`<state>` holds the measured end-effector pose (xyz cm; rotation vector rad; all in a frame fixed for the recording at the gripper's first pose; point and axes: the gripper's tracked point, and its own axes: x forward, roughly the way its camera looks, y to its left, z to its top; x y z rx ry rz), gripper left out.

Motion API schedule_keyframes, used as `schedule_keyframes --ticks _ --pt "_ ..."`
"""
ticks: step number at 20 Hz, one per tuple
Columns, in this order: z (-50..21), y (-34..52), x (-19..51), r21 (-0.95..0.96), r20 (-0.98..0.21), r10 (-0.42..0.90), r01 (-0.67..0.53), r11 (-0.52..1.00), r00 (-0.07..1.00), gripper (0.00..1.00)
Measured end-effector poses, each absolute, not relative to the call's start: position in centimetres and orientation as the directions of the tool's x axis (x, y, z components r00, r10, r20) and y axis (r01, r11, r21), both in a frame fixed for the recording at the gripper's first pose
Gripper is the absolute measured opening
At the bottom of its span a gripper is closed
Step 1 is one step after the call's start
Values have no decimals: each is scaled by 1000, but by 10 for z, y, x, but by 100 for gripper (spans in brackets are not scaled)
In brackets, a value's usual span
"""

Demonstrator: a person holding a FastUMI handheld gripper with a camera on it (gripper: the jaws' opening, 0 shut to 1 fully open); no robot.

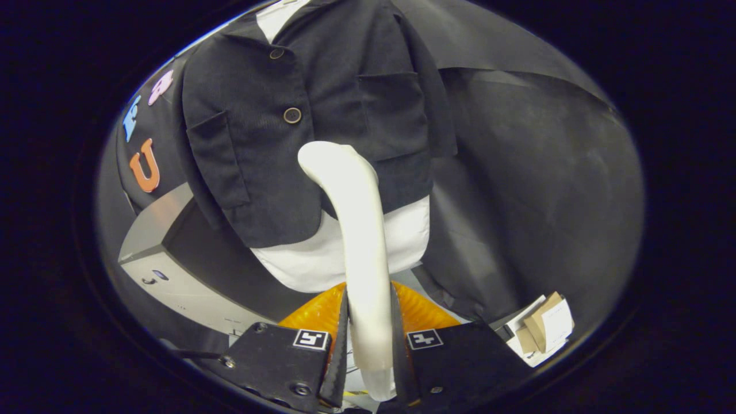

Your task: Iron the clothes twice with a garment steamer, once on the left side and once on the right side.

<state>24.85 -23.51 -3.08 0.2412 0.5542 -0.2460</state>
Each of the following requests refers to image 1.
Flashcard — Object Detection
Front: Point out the black backdrop cloth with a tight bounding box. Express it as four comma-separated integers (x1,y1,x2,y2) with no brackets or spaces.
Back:
95,0,645,346

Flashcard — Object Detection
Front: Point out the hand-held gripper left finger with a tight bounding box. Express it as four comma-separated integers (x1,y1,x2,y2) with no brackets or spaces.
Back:
217,282,350,413

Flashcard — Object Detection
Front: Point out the white garment steamer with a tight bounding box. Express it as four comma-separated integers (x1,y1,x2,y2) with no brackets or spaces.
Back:
297,141,398,402

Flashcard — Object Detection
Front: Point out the pile of cardboard and paper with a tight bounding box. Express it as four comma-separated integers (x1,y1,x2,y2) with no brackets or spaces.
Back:
494,292,576,368

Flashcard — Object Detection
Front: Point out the grey drawer cabinet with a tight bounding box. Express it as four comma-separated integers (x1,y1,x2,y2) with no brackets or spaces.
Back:
118,183,301,347

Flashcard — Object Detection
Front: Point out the white mannequin torso on stand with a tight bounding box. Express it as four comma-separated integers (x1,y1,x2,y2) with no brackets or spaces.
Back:
250,0,432,294

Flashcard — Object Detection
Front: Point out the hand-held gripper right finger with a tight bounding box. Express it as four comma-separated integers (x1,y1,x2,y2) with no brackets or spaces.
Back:
391,282,532,412

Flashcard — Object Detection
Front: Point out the black jacket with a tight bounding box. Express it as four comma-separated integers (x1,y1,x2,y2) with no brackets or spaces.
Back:
175,0,458,250

